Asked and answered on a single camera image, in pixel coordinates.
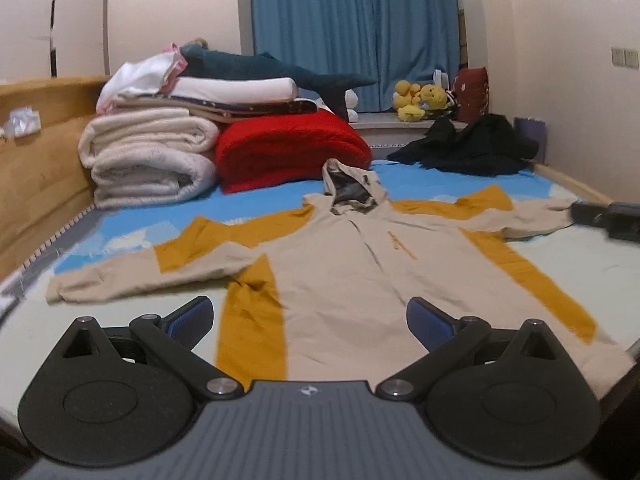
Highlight grey window ledge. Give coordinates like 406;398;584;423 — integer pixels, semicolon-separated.
349;111;472;147

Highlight white wardrobe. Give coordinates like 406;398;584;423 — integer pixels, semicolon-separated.
0;0;110;84

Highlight wooden headboard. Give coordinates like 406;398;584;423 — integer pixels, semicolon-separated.
0;75;114;282

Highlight wall switch plate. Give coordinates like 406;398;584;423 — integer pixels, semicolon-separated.
611;46;640;70

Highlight blue curtain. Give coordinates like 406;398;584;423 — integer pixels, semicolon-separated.
248;0;461;114

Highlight dark patterned folded cloth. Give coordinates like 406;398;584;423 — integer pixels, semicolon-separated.
197;98;319;122

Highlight red folded blanket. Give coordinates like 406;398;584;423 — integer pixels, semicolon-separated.
215;110;374;195

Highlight blue printed bed sheet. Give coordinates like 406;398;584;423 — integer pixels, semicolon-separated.
0;157;640;401

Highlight white cloth with pink trim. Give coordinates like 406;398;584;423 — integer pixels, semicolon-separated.
96;44;189;112

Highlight yellow plush toy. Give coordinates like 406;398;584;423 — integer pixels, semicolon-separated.
392;79;426;124
418;84;449;112

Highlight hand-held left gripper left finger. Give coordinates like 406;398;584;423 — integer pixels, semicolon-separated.
60;296;246;402

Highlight dark red backpack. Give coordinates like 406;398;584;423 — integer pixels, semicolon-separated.
452;66;490;124

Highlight dark teal shark plush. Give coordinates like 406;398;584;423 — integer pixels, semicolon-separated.
179;42;379;122

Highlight white folded quilt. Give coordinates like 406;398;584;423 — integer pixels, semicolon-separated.
78;110;221;210

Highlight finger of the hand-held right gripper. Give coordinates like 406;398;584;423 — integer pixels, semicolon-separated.
570;202;609;226

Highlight beige and yellow hooded jacket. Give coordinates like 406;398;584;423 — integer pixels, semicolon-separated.
46;158;632;406

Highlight white folded sheet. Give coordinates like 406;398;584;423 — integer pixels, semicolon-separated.
171;77;299;105

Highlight clear plastic bag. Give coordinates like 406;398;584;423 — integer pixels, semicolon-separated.
0;106;42;140

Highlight purple box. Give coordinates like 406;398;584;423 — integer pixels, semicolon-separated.
513;116;547;149

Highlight black clothes pile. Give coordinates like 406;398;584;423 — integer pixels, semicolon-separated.
387;113;541;177

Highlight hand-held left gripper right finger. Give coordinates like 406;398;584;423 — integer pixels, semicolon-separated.
376;297;561;403

